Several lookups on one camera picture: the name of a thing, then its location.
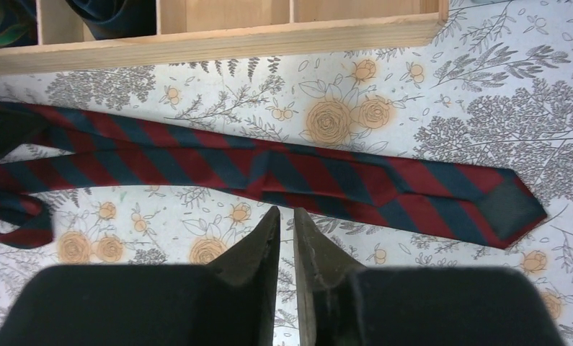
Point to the floral table mat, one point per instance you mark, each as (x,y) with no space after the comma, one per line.
(494,88)

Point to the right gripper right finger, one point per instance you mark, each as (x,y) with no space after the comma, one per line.
(342,302)

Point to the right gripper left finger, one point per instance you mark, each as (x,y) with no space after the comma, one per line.
(229,301)

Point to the wooden compartment tray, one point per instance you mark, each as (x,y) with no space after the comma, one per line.
(190,31)

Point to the brown black rolled tie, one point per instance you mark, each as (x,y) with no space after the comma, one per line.
(18,23)

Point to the red navy striped tie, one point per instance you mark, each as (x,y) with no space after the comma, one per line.
(44,148)

